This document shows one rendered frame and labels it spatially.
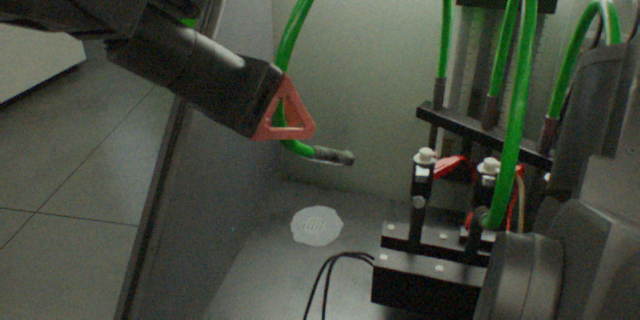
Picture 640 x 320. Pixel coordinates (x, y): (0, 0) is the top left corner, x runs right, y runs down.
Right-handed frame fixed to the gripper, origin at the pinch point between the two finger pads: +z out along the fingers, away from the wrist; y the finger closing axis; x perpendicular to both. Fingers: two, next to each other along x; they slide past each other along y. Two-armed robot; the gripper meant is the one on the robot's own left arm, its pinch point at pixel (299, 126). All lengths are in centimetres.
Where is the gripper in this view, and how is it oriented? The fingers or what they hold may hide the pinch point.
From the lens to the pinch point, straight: 53.7
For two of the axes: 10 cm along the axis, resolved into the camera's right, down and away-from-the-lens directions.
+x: -4.5, 8.9, -0.5
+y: -5.7, -2.4, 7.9
